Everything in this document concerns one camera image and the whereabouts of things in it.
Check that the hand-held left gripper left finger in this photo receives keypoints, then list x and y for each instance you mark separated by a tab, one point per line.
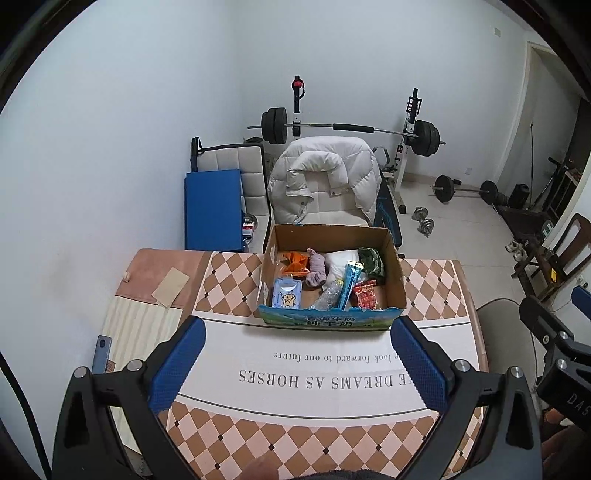
178	364

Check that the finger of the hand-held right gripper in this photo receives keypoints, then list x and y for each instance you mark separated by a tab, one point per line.
582	301
547	325

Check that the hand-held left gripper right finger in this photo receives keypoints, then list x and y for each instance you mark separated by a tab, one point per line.
418	364

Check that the red snack packet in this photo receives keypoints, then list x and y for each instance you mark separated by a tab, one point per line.
364	295

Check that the printed cardboard box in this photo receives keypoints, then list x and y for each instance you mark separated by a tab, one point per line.
323	321

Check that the long blue packet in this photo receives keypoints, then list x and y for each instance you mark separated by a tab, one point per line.
351	284

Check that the green packet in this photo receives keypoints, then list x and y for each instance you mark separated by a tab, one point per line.
371	263

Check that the clear plastic bottle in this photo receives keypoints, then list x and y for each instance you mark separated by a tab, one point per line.
328	297

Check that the white soft plastic bag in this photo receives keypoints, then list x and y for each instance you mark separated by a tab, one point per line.
339	263

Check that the light blue snack packet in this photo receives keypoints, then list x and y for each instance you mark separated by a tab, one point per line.
286	295

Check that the purple cloth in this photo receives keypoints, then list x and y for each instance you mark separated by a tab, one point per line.
316	272

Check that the orange snack packet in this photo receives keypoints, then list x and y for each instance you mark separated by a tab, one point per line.
295	263

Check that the person's right hand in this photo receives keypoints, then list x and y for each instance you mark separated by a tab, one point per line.
568	443

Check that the grey round chair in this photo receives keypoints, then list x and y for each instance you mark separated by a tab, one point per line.
503	332

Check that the cream striped mat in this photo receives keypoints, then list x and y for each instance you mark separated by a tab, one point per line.
134	323

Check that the dark wooden chair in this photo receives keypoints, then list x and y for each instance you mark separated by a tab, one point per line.
572	235

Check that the white shoe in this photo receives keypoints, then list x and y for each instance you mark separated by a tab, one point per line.
521	253
512	245

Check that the blue smartphone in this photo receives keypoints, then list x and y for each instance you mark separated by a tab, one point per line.
100	355

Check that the flat cardboard piece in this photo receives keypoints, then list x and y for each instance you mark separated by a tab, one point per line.
171	286

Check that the dark wooden bench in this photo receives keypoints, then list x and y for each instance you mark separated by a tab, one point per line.
526	217

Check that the checkered tablecloth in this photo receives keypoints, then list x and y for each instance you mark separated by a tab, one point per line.
323	443

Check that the metal dumbbell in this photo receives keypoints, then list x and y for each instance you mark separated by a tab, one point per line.
427	227
420	213

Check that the black weight bench pad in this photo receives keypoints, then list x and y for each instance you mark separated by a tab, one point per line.
385	217

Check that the blue folded mat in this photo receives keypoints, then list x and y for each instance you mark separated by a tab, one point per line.
212	207

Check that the small floor barbell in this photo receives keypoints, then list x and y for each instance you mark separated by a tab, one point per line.
445	188

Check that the white weight bench rack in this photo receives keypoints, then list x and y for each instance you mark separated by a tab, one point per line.
400	180

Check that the white cushioned panel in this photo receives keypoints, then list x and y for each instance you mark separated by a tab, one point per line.
240	166

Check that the white puffer jacket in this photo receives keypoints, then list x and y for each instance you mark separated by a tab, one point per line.
323	170

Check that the barbell with black plates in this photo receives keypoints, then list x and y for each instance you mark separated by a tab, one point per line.
273	124

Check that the white door frame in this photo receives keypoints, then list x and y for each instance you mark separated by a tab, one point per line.
519	129

